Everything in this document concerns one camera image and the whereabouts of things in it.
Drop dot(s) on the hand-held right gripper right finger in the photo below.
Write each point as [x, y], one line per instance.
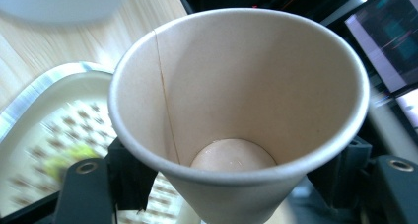
[341, 181]

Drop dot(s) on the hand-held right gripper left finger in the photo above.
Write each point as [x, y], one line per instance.
[129, 181]

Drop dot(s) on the yellow-green scrap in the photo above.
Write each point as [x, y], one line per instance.
[70, 160]

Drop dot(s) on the beige strainer container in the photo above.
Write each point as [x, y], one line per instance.
[39, 125]

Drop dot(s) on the brown paper cup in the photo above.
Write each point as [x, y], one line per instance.
[236, 95]

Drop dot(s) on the computer monitor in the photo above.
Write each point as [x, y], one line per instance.
[384, 39]

